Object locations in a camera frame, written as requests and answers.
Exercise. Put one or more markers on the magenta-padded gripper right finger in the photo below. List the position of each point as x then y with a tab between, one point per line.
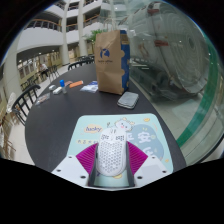
151	166

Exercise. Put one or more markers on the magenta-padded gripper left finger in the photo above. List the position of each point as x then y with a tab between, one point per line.
71	166

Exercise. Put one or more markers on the white perforated computer mouse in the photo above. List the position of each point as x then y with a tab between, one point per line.
111	155

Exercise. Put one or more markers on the light blue cartoon mouse pad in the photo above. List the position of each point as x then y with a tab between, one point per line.
146	133

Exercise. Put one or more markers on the grey smartphone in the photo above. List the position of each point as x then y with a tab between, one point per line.
128	100

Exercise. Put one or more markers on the white lattice chair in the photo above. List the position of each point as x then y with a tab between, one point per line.
10	100
4	133

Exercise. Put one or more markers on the white rectangular box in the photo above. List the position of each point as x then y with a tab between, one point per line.
57	90

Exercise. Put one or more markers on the black slatted chair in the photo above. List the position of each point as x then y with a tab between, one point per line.
80	64
20	105

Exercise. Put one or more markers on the white and blue packet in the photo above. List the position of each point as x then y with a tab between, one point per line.
89	88

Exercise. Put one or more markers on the orange flat card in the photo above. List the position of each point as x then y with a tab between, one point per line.
76	84

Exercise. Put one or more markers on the group of black chairs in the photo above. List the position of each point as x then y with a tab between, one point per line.
53	71

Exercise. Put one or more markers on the brown paper bag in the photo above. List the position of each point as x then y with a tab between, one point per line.
108	73

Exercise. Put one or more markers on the person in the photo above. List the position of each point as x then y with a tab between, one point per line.
43	69

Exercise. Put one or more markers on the green potted palm plant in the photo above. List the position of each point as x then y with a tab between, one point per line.
95	35

